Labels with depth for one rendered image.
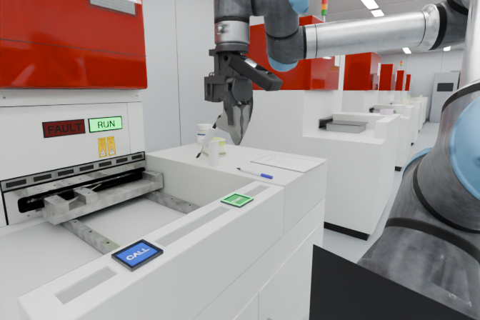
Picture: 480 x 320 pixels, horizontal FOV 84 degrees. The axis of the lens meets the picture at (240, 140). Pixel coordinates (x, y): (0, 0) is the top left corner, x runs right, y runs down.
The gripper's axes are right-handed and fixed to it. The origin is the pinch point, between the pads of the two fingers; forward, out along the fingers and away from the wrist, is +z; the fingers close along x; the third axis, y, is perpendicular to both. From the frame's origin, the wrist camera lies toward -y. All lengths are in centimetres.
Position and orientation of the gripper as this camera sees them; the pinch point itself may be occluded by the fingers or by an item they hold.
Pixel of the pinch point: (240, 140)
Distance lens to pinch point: 59.5
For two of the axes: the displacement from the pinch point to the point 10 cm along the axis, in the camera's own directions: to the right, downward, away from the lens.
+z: 0.0, 9.8, 1.8
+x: -5.9, 1.5, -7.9
